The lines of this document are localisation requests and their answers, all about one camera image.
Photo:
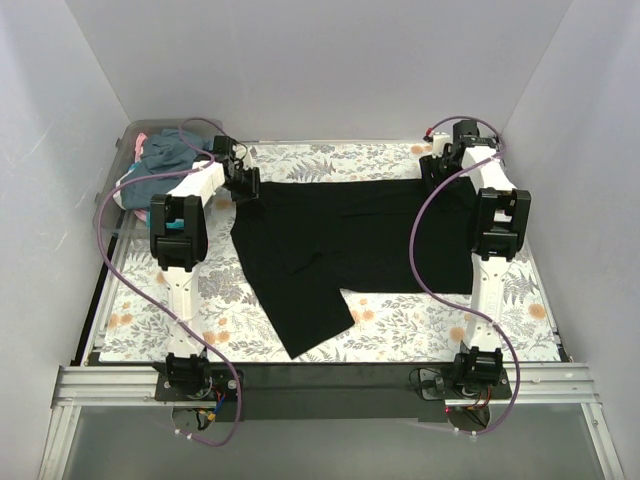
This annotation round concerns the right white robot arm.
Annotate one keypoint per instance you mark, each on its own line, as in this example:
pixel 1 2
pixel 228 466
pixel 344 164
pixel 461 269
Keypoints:
pixel 468 147

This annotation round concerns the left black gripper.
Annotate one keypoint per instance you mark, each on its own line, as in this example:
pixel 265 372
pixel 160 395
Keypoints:
pixel 247 183

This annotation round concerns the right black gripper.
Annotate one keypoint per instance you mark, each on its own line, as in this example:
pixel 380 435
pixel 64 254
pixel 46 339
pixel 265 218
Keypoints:
pixel 435 170

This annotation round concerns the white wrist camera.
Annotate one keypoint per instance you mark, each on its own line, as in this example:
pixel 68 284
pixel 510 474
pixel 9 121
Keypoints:
pixel 436 142
pixel 243 156

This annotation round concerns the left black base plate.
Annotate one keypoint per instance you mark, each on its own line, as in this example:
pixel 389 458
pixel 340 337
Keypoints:
pixel 219 384

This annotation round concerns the aluminium frame rail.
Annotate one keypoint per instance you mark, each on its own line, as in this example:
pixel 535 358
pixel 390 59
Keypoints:
pixel 327 422

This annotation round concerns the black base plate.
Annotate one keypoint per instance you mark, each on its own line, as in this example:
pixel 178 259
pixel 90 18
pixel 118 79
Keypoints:
pixel 219 384
pixel 432 383

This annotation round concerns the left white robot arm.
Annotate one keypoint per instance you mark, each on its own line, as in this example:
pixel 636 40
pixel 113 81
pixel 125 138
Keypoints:
pixel 179 243

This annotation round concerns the turquoise shirt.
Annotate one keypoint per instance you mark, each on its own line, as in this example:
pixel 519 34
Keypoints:
pixel 176 225

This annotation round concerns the pink white garment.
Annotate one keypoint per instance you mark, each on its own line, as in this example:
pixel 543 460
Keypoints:
pixel 139 146

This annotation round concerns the clear plastic bin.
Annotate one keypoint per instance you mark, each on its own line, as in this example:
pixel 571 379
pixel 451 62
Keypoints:
pixel 197 133

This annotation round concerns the teal blue shirt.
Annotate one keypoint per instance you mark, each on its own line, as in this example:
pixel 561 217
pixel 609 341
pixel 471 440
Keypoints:
pixel 161 153

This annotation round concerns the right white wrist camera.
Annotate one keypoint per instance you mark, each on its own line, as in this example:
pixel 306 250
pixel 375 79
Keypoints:
pixel 436 142

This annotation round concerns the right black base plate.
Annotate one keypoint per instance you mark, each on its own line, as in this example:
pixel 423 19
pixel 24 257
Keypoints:
pixel 432 383

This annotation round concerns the black t-shirt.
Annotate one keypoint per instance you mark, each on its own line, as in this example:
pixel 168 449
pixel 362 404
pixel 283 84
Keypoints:
pixel 301 245

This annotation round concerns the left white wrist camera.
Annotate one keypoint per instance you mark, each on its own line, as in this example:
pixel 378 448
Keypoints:
pixel 243 156

